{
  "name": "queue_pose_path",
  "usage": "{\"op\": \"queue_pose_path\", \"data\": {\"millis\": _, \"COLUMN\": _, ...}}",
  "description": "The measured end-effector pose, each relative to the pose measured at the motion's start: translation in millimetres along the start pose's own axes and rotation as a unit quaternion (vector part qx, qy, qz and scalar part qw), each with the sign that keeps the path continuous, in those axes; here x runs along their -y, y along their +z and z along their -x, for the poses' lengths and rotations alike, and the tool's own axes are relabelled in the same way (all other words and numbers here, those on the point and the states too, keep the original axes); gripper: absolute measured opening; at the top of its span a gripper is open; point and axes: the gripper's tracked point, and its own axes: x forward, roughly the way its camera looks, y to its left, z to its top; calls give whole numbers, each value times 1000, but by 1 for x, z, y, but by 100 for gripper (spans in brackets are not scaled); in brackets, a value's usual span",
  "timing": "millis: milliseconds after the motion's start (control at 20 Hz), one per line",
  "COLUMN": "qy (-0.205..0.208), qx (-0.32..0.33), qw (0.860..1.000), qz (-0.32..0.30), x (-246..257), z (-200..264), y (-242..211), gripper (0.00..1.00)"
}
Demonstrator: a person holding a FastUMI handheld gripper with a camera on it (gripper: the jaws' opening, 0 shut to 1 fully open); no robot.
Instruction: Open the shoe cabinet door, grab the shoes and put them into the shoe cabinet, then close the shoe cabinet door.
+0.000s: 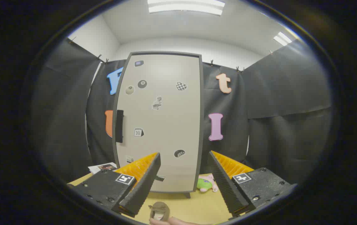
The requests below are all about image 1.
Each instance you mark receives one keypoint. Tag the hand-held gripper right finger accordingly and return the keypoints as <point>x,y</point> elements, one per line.
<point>223,184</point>

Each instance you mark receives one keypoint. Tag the long ceiling light panel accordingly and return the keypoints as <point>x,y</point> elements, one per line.
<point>184,7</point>

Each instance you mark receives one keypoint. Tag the brown fluffy shoe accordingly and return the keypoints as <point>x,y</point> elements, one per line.
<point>161,207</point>

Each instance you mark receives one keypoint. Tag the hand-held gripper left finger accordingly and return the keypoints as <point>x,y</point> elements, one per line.
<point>144,184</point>

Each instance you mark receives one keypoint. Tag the beige shoe cabinet door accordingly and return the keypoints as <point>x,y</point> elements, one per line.
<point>166,125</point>

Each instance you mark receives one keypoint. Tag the black backdrop cloth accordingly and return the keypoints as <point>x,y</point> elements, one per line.
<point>275,93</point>

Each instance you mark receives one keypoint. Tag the white magazine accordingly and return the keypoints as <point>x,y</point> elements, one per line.
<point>98,168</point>

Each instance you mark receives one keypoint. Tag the pink green plush toy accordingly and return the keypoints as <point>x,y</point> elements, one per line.
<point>205,184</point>

